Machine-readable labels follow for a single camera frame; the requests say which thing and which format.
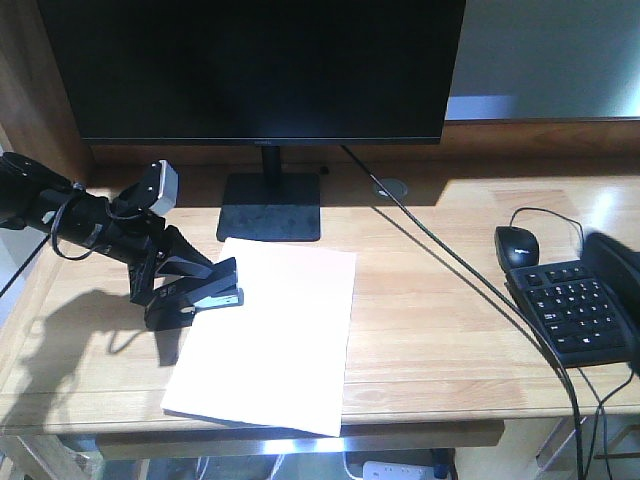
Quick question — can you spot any white paper sheet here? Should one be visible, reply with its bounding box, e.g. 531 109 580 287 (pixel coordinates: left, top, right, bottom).
161 238 356 437

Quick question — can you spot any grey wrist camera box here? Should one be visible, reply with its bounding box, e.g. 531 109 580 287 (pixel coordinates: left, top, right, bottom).
132 159 179 216

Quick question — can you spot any black keyboard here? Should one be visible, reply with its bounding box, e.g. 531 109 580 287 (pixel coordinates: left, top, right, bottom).
506 260 633 368

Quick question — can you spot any black computer monitor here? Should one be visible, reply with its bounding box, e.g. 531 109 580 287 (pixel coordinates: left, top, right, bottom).
38 1 466 242

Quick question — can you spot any black monitor cable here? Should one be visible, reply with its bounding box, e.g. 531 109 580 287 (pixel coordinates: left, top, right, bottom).
340 143 586 480

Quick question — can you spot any black computer mouse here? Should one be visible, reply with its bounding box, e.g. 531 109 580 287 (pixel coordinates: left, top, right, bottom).
494 226 539 272

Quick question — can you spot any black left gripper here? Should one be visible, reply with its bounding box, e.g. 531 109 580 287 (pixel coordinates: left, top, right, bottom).
97 201 214 306

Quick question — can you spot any white power strip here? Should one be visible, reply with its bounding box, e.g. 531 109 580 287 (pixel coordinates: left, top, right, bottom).
342 453 436 480

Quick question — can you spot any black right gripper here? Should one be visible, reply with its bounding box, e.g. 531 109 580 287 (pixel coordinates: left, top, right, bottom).
580 232 639 375

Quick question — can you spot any black stapler with orange tab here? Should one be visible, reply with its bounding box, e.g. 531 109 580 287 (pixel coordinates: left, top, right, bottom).
144 257 244 331

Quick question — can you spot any grey desk cable grommet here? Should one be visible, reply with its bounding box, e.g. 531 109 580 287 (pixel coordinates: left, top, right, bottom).
372 178 409 199

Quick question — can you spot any thin black mouse cable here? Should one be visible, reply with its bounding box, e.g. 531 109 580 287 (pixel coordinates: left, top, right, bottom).
508 206 587 261

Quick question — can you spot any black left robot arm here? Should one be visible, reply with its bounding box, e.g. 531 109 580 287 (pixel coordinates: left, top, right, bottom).
1 152 178 305

